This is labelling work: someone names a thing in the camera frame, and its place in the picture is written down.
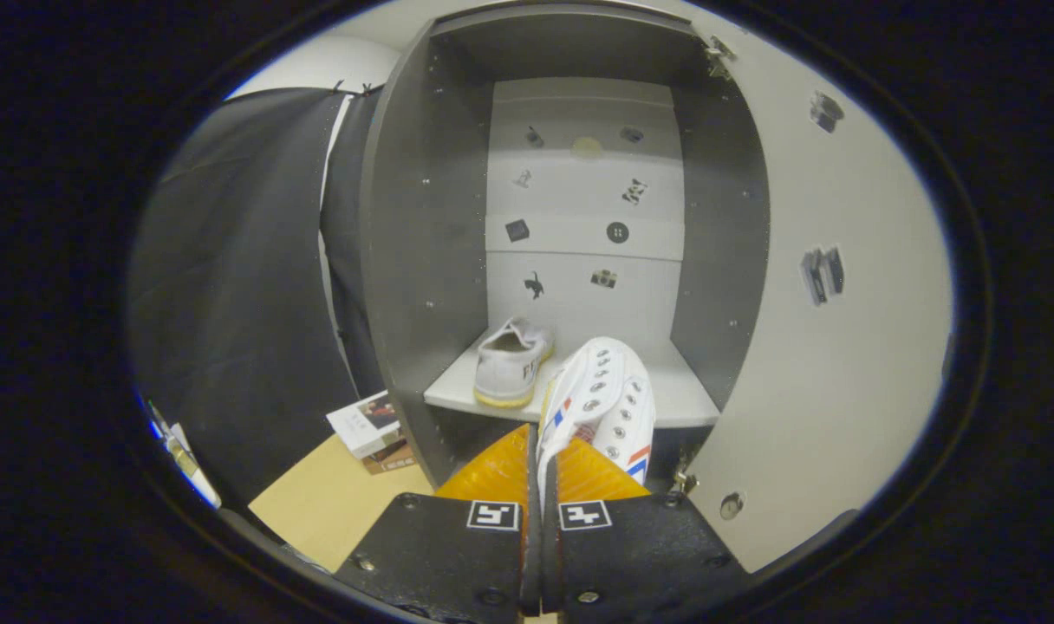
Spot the white cabinet shelf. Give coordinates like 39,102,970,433
423,334,720,428

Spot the white side table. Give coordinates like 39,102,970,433
167,422,223,510

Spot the white book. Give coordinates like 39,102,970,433
326,392,404,459

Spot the black backdrop cloth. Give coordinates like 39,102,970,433
128,87,387,508

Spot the grey shoe cabinet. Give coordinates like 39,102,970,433
358,4,771,491

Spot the brown book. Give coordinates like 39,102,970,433
361,439,418,475

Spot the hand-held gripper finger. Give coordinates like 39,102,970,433
335,423,541,623
542,436,749,621

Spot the metal door hinge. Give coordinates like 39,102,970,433
670,446,701,495
703,36,738,81

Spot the white canvas shoe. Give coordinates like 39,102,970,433
536,336,658,499
473,316,556,409

